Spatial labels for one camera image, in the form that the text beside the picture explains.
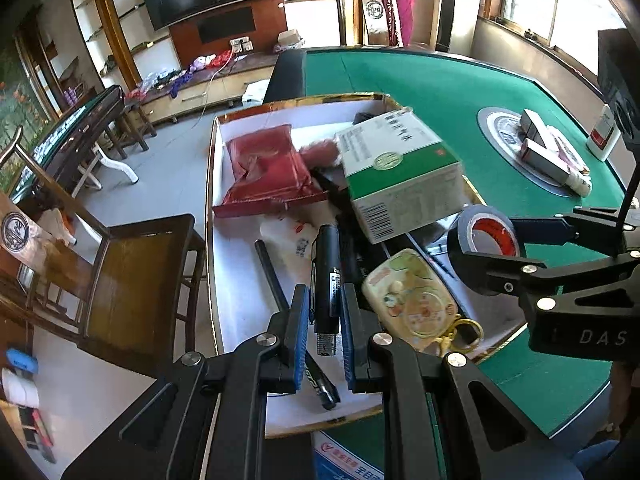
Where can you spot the pink plush toy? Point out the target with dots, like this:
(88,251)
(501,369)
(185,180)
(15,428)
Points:
(320,154)

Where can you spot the white green medicine box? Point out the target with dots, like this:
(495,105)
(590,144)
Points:
(400,174)

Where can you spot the red tape roll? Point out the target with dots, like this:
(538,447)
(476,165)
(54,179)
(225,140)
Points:
(480,229)

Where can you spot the white green pill bottle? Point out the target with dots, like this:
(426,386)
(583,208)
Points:
(579,183)

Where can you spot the magenta cloth on chair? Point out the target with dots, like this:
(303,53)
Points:
(399,18)

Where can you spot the white bottle red cap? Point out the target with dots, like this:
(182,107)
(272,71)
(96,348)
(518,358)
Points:
(604,135)

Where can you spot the black piano table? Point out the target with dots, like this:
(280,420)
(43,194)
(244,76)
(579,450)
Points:
(69,153)

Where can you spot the green gold storage box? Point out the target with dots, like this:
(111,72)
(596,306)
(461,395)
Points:
(240,301)

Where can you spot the thick black marker pen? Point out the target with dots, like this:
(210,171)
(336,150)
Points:
(325,296)

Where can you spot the thin black pen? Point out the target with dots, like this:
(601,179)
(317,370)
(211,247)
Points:
(271,275)

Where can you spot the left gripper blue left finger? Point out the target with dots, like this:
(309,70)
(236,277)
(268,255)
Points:
(287,364)

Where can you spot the red grey flat box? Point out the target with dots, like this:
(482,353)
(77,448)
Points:
(544,161)

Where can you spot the clear zip pouch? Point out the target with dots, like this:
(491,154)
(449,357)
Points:
(567,152)

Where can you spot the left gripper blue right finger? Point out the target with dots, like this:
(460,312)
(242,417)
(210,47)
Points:
(358,326)

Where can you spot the red foil pouch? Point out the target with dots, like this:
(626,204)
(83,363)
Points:
(269,175)

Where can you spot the wooden chair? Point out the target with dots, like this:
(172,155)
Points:
(124,306)

